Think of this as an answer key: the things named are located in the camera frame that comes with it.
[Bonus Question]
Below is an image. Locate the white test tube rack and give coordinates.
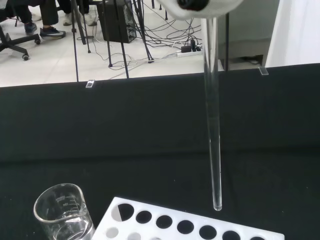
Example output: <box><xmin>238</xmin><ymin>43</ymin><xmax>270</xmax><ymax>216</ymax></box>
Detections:
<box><xmin>93</xmin><ymin>196</ymin><xmax>286</xmax><ymax>240</ymax></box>

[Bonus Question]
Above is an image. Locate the white panel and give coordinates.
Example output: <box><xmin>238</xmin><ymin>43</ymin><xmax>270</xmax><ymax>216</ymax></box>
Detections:
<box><xmin>264</xmin><ymin>0</ymin><xmax>320</xmax><ymax>69</ymax></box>

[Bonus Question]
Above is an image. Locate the person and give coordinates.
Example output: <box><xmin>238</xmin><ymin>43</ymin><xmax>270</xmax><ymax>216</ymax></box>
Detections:
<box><xmin>13</xmin><ymin>0</ymin><xmax>67</xmax><ymax>40</ymax></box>
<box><xmin>57</xmin><ymin>0</ymin><xmax>99</xmax><ymax>27</ymax></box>

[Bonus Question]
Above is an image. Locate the black computer tower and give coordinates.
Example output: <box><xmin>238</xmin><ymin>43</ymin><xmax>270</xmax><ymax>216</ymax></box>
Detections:
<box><xmin>96</xmin><ymin>0</ymin><xmax>138</xmax><ymax>44</ymax></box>

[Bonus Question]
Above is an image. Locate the black bench cloth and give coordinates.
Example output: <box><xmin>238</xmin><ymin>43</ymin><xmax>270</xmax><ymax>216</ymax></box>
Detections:
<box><xmin>0</xmin><ymin>62</ymin><xmax>320</xmax><ymax>240</ymax></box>

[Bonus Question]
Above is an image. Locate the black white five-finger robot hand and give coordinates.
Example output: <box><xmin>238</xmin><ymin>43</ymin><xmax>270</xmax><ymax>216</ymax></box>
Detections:
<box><xmin>159</xmin><ymin>0</ymin><xmax>245</xmax><ymax>21</ymax></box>

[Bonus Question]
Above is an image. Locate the clear glass beaker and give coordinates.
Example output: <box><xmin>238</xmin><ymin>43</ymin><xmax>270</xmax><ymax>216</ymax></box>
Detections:
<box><xmin>33</xmin><ymin>182</ymin><xmax>97</xmax><ymax>240</ymax></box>

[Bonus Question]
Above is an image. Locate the thin black pole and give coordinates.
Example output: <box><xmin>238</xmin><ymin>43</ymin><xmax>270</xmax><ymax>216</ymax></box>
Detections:
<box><xmin>225</xmin><ymin>12</ymin><xmax>230</xmax><ymax>72</ymax></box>

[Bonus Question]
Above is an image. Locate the white power strip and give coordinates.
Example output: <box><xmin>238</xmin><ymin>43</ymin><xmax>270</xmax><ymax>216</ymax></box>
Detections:
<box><xmin>176</xmin><ymin>38</ymin><xmax>204</xmax><ymax>59</ymax></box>

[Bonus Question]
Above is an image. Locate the black floor cable bundle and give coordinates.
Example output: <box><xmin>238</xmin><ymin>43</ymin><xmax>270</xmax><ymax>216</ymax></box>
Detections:
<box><xmin>134</xmin><ymin>0</ymin><xmax>204</xmax><ymax>52</ymax></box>

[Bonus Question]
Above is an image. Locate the black tripod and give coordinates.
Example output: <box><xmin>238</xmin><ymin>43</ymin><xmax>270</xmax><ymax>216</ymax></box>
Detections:
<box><xmin>100</xmin><ymin>0</ymin><xmax>156</xmax><ymax>80</ymax></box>
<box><xmin>69</xmin><ymin>0</ymin><xmax>91</xmax><ymax>83</ymax></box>

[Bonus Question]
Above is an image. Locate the black office chair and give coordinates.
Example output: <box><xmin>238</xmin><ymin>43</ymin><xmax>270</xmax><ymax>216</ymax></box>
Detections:
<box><xmin>0</xmin><ymin>0</ymin><xmax>42</xmax><ymax>62</ymax></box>

